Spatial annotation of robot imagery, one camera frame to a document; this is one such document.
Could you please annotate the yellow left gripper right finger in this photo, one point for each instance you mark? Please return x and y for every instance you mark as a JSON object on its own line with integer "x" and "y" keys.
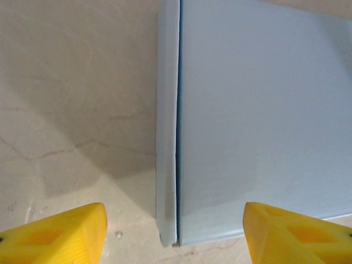
{"x": 288, "y": 239}

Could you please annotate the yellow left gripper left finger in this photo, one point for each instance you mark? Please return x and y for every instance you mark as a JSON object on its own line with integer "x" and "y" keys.
{"x": 60, "y": 236}

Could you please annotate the white paper box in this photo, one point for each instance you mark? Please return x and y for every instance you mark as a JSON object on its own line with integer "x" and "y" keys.
{"x": 247, "y": 110}

